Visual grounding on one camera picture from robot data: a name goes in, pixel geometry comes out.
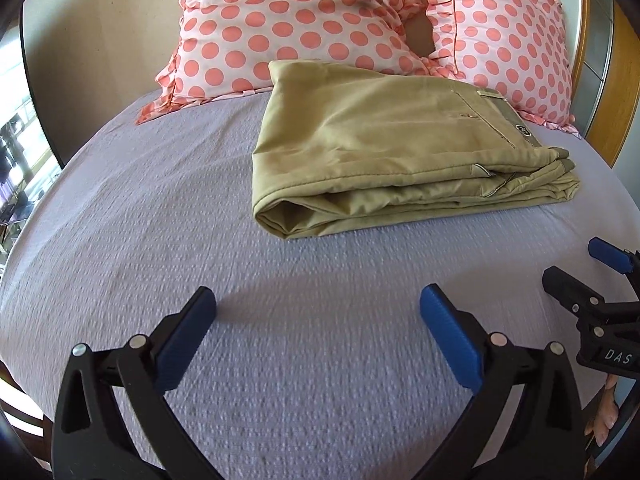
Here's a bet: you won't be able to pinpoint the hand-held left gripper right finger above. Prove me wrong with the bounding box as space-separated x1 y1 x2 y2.
414 284 589 480

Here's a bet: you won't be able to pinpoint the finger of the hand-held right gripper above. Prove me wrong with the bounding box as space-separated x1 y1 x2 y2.
542 266 608 322
587 236 640 281

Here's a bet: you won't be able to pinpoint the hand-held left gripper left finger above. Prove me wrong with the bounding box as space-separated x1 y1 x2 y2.
52 286 221 480

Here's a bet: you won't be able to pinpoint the khaki pants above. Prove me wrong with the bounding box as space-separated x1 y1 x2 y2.
252 59 581 241

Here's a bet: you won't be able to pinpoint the person's right hand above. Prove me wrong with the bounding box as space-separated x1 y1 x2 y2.
584 373 622 453

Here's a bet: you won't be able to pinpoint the lavender bed sheet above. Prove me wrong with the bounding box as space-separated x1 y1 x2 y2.
0 85 640 480

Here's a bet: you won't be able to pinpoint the wooden headboard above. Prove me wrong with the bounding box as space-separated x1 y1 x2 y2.
520 0 640 171

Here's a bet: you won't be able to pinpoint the pink polka dot pillow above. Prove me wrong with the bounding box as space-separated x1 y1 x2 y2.
135 0 438 126
404 0 581 134

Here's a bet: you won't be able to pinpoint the glass window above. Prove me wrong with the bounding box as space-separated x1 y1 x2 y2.
0 42 63 261

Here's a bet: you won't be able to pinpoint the dark wooden bed frame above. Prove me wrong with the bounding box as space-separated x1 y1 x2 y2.
0 359 57 443

